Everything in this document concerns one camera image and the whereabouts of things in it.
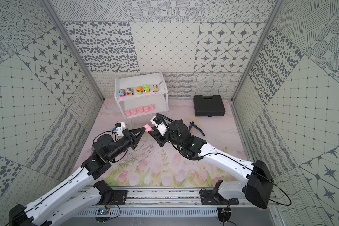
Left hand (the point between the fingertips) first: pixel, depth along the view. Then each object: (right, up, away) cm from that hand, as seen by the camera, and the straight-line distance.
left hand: (147, 131), depth 65 cm
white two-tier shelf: (-6, +19, +14) cm, 24 cm away
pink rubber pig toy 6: (-1, +1, +4) cm, 4 cm away
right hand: (+1, -1, +6) cm, 6 cm away
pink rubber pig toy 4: (-6, +11, +26) cm, 29 cm away
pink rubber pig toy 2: (-14, +9, +26) cm, 30 cm away
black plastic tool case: (+41, +13, +49) cm, 65 cm away
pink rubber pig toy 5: (-3, +12, +28) cm, 31 cm away
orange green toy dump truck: (-3, +22, +13) cm, 26 cm away
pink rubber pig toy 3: (-10, +10, +26) cm, 29 cm away
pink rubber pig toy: (-17, +8, +24) cm, 31 cm away
